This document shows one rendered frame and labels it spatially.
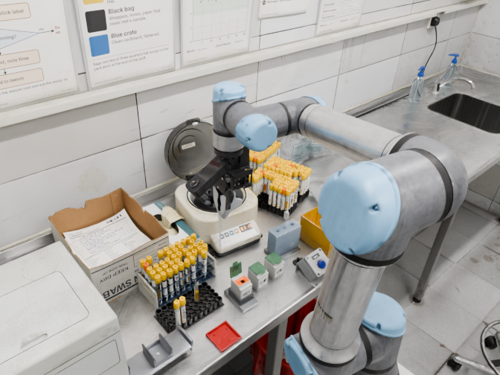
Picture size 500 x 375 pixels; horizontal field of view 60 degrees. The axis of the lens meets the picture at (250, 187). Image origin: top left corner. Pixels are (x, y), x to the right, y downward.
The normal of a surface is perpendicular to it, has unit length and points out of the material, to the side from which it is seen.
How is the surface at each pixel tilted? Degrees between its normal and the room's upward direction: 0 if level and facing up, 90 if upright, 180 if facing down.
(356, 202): 84
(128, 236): 1
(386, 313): 8
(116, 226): 2
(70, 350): 89
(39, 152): 90
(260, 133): 89
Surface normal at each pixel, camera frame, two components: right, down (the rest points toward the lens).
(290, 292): 0.04, -0.82
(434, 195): 0.43, 0.05
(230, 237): 0.27, -0.53
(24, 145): 0.66, 0.46
